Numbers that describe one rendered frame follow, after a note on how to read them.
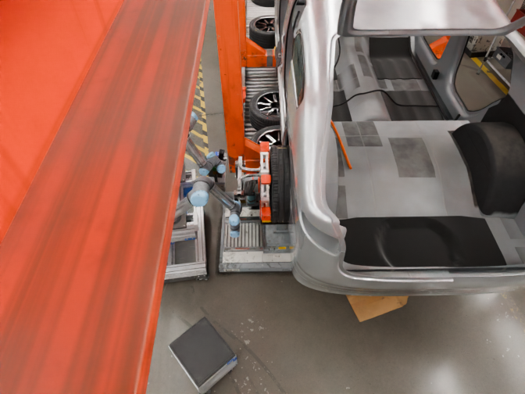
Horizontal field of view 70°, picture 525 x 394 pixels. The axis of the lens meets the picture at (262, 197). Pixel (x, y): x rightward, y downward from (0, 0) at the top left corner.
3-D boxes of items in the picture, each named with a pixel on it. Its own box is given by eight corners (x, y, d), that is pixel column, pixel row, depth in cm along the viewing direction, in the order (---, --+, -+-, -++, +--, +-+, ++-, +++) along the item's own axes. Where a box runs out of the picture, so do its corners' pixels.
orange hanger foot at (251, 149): (297, 172, 373) (300, 146, 346) (244, 173, 372) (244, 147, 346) (296, 160, 384) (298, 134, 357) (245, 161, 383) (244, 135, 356)
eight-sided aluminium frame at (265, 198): (268, 228, 322) (269, 187, 280) (261, 228, 322) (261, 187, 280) (266, 181, 357) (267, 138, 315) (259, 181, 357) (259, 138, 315)
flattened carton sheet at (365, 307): (413, 303, 340) (414, 301, 337) (359, 322, 328) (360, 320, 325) (395, 275, 358) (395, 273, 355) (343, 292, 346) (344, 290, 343)
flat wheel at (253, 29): (298, 39, 593) (300, 25, 575) (268, 54, 565) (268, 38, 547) (271, 24, 624) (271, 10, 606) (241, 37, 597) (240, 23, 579)
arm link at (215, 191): (191, 172, 266) (233, 208, 297) (190, 184, 259) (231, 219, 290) (204, 166, 261) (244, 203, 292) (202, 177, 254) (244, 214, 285)
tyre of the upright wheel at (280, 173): (305, 195, 273) (298, 128, 309) (273, 195, 273) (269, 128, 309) (297, 236, 328) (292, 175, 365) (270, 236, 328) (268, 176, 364)
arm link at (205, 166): (175, 127, 275) (209, 176, 301) (183, 118, 281) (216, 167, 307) (165, 129, 282) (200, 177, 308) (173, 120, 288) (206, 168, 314)
